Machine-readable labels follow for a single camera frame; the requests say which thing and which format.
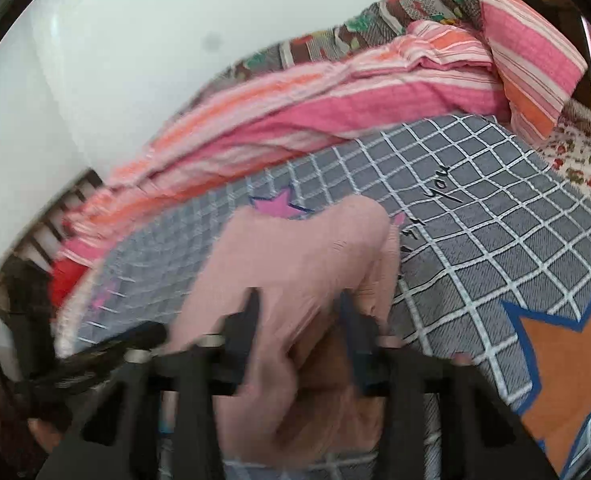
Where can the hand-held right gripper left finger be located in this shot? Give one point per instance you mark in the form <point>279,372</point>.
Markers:
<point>243,330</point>

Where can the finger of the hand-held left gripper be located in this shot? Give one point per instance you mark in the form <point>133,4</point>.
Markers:
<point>120,345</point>

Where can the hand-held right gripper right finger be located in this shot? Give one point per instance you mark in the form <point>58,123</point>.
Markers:
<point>360,345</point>

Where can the pink knit garment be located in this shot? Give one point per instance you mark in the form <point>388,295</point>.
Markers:
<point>300,260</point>

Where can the person's left hand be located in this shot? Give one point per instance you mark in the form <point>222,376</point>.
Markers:
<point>45,435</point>

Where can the red pillow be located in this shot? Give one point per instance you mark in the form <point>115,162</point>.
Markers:
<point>68,280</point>

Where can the dark wooden headboard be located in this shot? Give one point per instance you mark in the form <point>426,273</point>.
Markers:
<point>50,220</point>

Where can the grey checked star blanket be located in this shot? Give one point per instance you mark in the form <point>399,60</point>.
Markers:
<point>475,235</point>

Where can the pink striped quilt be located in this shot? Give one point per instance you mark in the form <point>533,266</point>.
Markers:
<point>350,105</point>

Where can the floral bedsheet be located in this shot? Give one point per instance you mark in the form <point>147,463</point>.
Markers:
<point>585,160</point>

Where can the brown green patterned blanket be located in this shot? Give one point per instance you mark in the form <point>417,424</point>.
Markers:
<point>365,25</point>

